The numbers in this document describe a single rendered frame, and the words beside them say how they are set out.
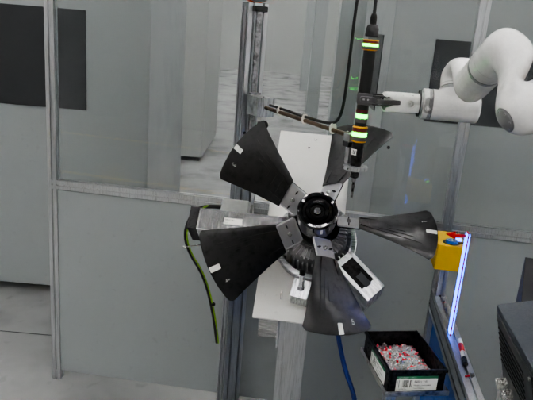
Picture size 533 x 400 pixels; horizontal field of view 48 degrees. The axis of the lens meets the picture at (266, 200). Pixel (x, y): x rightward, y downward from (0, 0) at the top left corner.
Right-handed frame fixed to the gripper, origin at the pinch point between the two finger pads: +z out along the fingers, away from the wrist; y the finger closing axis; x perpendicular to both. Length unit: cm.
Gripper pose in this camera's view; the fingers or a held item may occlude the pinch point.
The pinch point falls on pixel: (363, 98)
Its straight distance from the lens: 173.6
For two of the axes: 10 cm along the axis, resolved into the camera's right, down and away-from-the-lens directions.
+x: 0.8, -9.6, -2.8
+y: 1.2, -2.7, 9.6
